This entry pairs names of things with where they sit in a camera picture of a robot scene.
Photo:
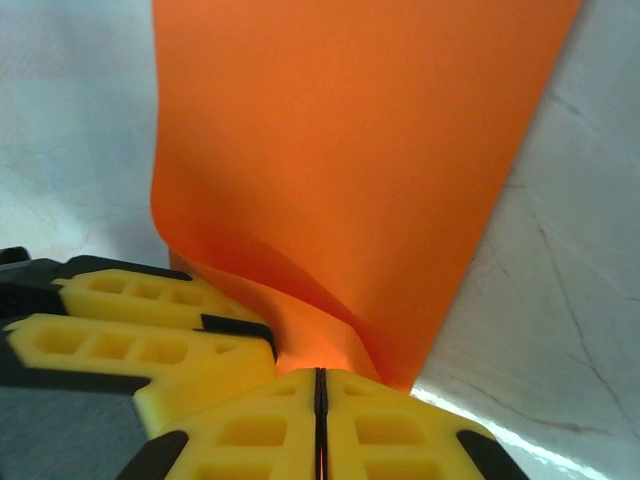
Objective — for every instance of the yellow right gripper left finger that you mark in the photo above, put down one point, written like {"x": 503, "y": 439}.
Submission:
{"x": 250, "y": 440}

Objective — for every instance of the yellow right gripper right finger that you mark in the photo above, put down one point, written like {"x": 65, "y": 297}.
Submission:
{"x": 400, "y": 440}

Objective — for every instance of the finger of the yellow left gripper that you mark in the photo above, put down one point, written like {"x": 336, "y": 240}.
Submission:
{"x": 125, "y": 295}
{"x": 125, "y": 360}

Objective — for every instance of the orange paper sheet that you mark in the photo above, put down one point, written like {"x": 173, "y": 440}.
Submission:
{"x": 350, "y": 150}

